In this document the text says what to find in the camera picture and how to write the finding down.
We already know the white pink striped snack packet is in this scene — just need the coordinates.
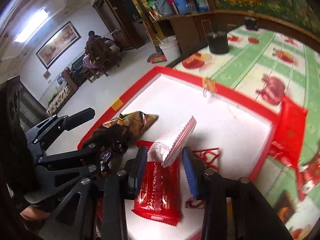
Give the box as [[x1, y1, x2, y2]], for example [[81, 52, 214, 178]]
[[147, 116, 197, 168]]

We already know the brown chocolate snack packet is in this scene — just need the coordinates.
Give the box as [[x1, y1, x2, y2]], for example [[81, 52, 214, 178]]
[[82, 111, 158, 174]]

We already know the bright red snack packet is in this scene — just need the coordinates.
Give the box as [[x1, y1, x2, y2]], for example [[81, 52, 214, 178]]
[[131, 139, 182, 227]]

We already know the left hand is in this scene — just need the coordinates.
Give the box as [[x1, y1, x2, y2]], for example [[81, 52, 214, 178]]
[[20, 205, 51, 231]]

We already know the red gift box tray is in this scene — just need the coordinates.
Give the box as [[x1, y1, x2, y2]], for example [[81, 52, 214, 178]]
[[76, 65, 308, 240]]

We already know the white plastic bucket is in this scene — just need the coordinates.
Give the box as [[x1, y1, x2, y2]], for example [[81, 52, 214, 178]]
[[159, 35, 182, 63]]

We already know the black round container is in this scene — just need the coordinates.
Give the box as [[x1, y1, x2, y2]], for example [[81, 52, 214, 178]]
[[207, 31, 229, 55]]

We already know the seated person in background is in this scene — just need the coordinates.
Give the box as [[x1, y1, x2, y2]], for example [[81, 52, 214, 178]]
[[82, 30, 120, 76]]

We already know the framed landscape painting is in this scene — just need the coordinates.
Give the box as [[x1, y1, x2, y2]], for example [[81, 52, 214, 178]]
[[36, 21, 81, 70]]

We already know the small black box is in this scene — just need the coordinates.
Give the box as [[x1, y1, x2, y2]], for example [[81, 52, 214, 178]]
[[244, 16, 259, 31]]

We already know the blue thermos jug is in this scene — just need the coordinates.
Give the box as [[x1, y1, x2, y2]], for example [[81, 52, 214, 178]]
[[174, 0, 190, 14]]

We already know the ceiling fluorescent light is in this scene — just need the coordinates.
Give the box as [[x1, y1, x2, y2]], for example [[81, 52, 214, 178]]
[[14, 8, 49, 43]]

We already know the floral glass wall panel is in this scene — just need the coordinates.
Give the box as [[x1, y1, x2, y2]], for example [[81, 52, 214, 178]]
[[215, 0, 319, 37]]

